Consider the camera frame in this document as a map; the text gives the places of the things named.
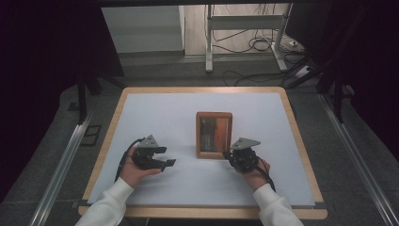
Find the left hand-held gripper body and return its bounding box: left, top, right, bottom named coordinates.
left=131, top=135, right=166, bottom=172

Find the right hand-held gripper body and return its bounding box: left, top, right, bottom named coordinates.
left=228, top=137, right=262, bottom=174

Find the wooden picture frame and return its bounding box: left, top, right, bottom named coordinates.
left=196, top=111, right=233, bottom=159

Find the person's right hand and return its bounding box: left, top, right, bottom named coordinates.
left=234, top=156, right=271, bottom=192

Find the person's left hand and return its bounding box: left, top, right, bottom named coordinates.
left=120, top=147, right=163, bottom=189

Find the white table mat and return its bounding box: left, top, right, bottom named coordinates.
left=88, top=92, right=315, bottom=207

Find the black floor plate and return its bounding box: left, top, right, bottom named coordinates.
left=80, top=124, right=103, bottom=147

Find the wooden-edged table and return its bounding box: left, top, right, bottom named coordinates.
left=78, top=87, right=328, bottom=220

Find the black metal stand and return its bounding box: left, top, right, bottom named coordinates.
left=285, top=56, right=346, bottom=124
left=76, top=70, right=126, bottom=125

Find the white power strip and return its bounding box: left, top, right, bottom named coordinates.
left=295, top=65, right=313, bottom=79

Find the grey cabinet panel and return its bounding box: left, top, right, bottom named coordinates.
left=101, top=5, right=186, bottom=55

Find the dark curtain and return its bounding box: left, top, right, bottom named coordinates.
left=286, top=0, right=399, bottom=161
left=0, top=0, right=125, bottom=202

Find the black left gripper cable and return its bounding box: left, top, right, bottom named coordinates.
left=114, top=137, right=147, bottom=183

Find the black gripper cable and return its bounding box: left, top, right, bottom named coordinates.
left=254, top=155, right=277, bottom=193
left=114, top=137, right=147, bottom=183

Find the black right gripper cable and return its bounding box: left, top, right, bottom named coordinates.
left=254, top=155, right=277, bottom=193

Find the long black floor cable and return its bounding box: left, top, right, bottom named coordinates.
left=222, top=55, right=311, bottom=88

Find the aluminium floor rail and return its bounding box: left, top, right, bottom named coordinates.
left=318, top=93, right=399, bottom=226
left=29, top=114, right=93, bottom=226

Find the white metal desk frame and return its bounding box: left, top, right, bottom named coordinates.
left=205, top=3, right=295, bottom=73

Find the black floor cable bundle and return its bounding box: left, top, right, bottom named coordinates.
left=211, top=3, right=285, bottom=55

